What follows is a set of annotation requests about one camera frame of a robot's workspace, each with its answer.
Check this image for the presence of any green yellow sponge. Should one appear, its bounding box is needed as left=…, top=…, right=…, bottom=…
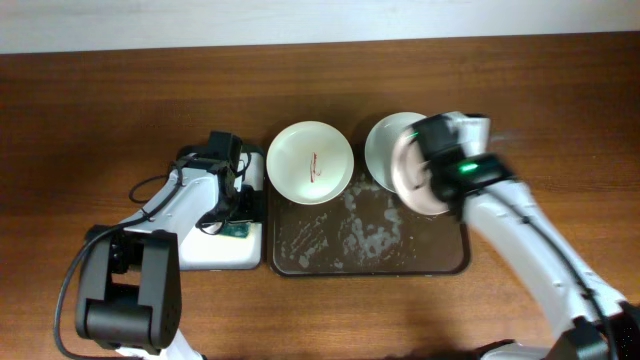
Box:
left=219, top=223, right=251, bottom=239

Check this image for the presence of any cream plate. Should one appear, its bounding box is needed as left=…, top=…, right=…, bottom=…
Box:
left=266, top=121, right=355, bottom=205

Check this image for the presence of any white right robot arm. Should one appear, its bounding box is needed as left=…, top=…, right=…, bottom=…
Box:
left=403, top=113, right=639, bottom=359

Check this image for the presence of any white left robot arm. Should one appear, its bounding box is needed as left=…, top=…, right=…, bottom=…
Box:
left=71, top=131, right=266, bottom=359

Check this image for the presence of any white soapy tray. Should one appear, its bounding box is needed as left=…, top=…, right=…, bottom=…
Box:
left=179, top=144, right=267, bottom=271

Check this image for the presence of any dark brown tray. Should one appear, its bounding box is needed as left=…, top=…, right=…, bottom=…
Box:
left=266, top=147, right=471, bottom=278

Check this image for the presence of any pale green plate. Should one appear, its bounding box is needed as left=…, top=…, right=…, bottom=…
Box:
left=364, top=112, right=425, bottom=192

